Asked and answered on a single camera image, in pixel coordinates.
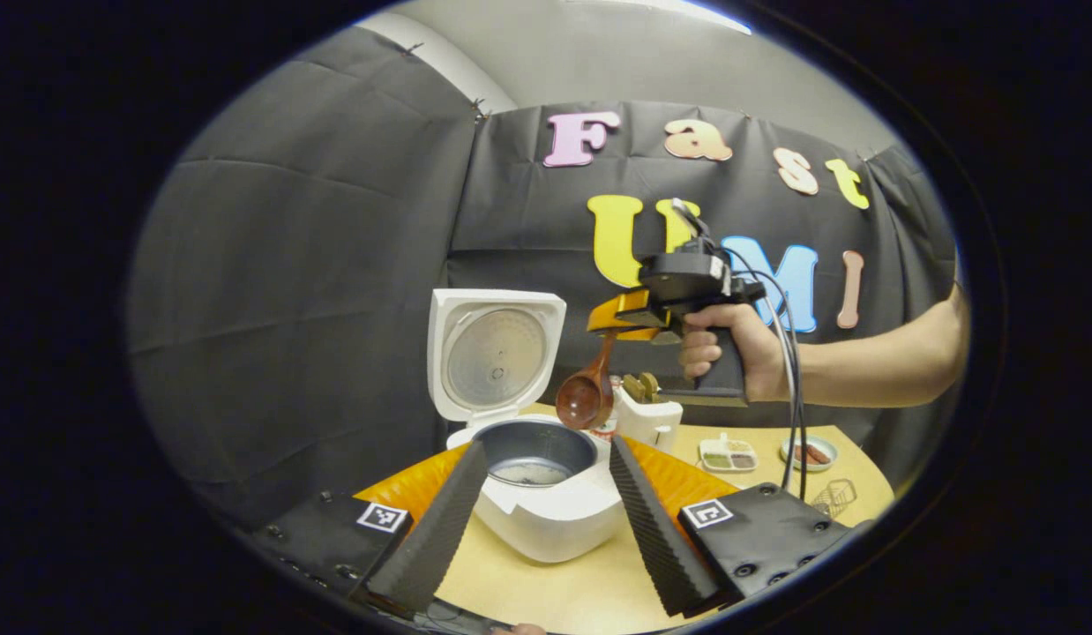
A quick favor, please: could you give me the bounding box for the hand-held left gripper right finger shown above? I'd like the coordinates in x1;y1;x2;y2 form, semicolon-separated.
609;434;860;619

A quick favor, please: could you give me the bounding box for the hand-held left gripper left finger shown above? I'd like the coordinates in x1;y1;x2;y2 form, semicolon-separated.
249;439;490;621

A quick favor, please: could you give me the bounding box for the brown wooden spoon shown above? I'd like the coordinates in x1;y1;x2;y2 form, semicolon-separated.
555;330;618;432

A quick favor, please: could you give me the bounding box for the white rice cooker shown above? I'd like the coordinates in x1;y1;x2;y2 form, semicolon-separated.
426;288;627;564

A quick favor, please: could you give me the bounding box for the white rice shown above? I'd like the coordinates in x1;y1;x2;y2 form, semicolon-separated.
513;462;571;486

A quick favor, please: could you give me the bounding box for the white toaster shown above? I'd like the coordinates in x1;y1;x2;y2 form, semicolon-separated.
613;381;684;453

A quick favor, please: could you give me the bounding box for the white divided bean dish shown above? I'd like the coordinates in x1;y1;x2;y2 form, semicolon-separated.
698;433;759;474

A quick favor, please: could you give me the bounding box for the small round plate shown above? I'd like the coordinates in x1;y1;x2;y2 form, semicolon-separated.
779;434;839;474

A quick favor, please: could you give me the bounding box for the black backdrop cloth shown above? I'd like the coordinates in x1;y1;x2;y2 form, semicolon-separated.
127;26;961;532

